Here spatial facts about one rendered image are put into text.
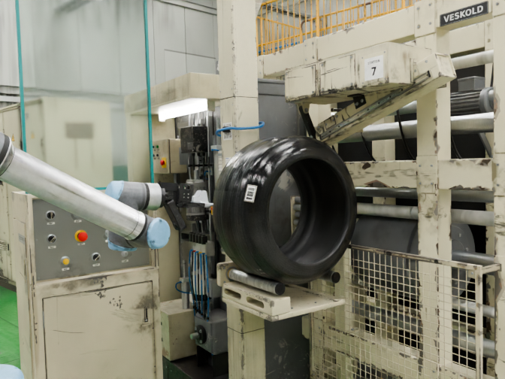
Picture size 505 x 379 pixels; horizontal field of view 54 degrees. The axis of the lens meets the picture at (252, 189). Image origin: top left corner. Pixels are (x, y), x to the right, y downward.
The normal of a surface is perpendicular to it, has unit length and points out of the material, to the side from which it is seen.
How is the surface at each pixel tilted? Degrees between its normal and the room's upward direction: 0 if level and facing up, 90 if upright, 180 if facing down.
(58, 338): 90
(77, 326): 90
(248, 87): 90
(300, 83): 90
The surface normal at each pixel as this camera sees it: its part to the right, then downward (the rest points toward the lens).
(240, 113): 0.56, 0.03
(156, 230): 0.82, 0.00
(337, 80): -0.83, 0.05
